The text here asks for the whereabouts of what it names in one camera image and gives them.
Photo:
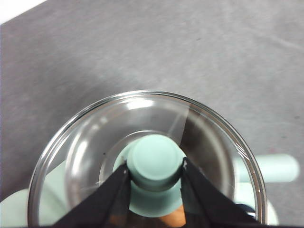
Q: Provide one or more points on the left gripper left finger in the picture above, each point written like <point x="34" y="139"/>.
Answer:
<point x="102" y="206"/>

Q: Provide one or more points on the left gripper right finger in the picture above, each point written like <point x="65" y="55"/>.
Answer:
<point x="209" y="206"/>

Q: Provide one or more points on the brown potato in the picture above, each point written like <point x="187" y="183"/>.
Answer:
<point x="173" y="216"/>

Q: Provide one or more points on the glass lid with mint knob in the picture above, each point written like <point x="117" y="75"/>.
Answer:
<point x="154" y="156"/>

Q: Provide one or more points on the silver control dial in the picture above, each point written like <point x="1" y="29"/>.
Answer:
<point x="247" y="210"/>

